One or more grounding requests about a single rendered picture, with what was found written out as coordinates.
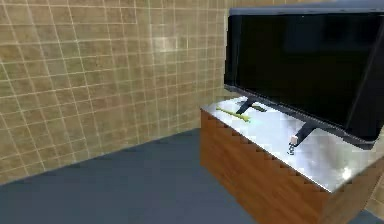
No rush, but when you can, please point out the small pink and grey keychain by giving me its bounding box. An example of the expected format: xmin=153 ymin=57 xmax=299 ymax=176
xmin=287 ymin=134 xmax=300 ymax=156

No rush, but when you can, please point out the brown wooden television stand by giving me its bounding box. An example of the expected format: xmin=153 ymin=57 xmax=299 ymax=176
xmin=199 ymin=96 xmax=384 ymax=224

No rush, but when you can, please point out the yellow-green thin stick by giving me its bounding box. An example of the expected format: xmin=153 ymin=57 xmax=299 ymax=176
xmin=215 ymin=106 xmax=251 ymax=123

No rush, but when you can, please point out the black television set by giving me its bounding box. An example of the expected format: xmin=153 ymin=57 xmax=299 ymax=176
xmin=223 ymin=7 xmax=384 ymax=151

